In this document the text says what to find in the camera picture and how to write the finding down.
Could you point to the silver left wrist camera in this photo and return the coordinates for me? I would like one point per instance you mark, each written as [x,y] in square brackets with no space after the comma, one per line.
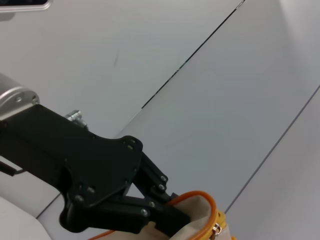
[22,6]

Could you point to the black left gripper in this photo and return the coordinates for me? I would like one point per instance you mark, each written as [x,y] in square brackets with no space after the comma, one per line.
[75,155]

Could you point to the beige orange-trimmed food bag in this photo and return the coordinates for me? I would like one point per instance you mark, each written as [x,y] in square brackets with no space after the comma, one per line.
[195,217]

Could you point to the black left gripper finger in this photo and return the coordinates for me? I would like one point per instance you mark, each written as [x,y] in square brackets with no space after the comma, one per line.
[155,180]
[140,215]

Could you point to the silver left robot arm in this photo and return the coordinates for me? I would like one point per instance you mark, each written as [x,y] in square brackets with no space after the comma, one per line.
[12,97]

